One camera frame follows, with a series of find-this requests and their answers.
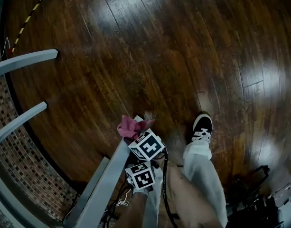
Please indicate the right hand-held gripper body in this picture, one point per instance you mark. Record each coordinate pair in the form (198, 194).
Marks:
(148, 147)

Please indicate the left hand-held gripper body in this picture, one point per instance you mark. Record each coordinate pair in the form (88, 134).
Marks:
(143, 178)

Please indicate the pink cloth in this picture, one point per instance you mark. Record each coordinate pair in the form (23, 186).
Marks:
(128, 127)

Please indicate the person's left forearm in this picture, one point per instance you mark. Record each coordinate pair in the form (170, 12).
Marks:
(135, 210)

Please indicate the person's right forearm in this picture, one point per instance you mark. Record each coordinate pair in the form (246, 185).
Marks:
(188, 198)

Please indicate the white table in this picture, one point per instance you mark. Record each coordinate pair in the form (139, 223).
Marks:
(107, 174)

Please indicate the person's right shoe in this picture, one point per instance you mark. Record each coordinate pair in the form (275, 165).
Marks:
(202, 125)

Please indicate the black office chair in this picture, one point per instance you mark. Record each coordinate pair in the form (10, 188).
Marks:
(254, 210)

